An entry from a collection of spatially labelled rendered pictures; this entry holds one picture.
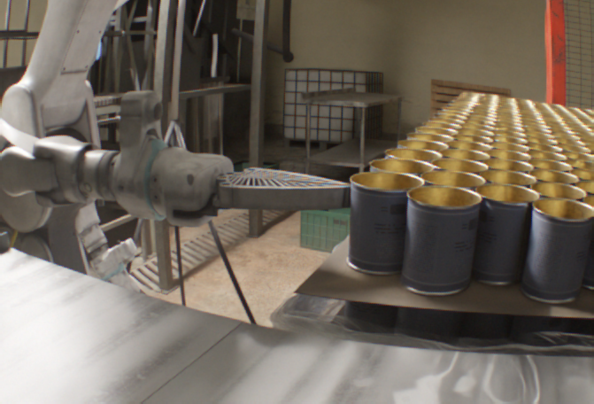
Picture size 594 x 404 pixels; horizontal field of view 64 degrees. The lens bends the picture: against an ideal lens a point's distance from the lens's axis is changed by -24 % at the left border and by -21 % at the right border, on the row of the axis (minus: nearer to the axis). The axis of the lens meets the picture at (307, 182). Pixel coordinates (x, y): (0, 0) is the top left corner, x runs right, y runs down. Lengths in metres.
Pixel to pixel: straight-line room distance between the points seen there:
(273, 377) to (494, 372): 0.16
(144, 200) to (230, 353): 0.23
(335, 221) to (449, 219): 3.54
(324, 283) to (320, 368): 0.12
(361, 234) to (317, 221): 3.54
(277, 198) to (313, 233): 3.57
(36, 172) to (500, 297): 0.54
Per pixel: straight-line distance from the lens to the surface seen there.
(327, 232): 4.04
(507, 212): 0.50
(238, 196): 0.54
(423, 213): 0.47
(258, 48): 4.20
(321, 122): 8.40
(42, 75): 0.89
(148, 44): 3.70
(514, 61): 9.46
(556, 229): 0.47
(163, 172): 0.57
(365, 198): 0.51
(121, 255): 1.18
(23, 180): 0.72
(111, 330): 0.46
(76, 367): 0.41
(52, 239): 0.96
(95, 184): 0.64
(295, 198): 0.53
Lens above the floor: 1.29
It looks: 12 degrees down
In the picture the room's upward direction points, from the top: 2 degrees clockwise
